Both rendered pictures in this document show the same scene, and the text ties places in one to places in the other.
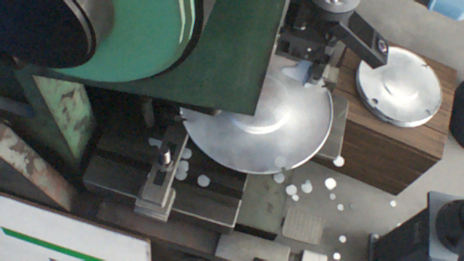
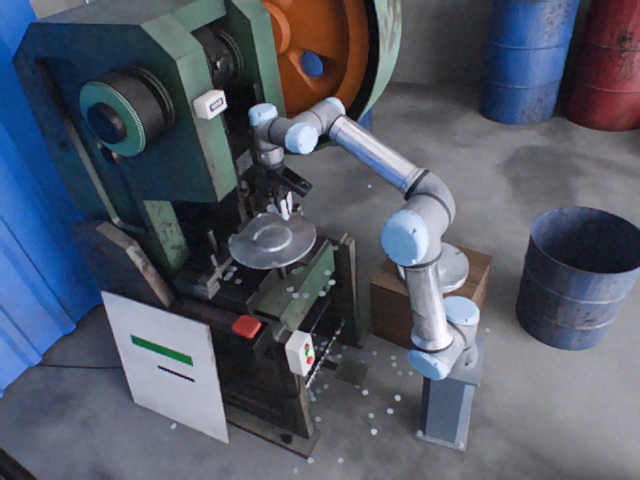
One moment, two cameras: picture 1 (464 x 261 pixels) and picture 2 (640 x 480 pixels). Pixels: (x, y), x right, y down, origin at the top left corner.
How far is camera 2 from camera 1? 0.90 m
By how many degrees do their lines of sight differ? 28
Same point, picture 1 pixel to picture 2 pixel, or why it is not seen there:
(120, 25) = (128, 130)
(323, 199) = (386, 366)
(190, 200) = (227, 289)
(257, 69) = (207, 173)
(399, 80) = not seen: hidden behind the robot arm
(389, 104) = not seen: hidden behind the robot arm
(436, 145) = not seen: hidden behind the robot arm
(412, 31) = (493, 246)
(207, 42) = (188, 163)
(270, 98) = (279, 236)
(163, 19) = (134, 125)
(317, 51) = (272, 189)
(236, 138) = (254, 253)
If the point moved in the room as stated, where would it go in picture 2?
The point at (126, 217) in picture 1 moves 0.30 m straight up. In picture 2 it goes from (196, 307) to (168, 239)
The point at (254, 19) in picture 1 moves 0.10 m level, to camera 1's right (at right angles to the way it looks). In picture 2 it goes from (195, 148) to (230, 152)
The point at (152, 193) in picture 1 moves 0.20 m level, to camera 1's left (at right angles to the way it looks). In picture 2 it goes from (203, 279) to (152, 268)
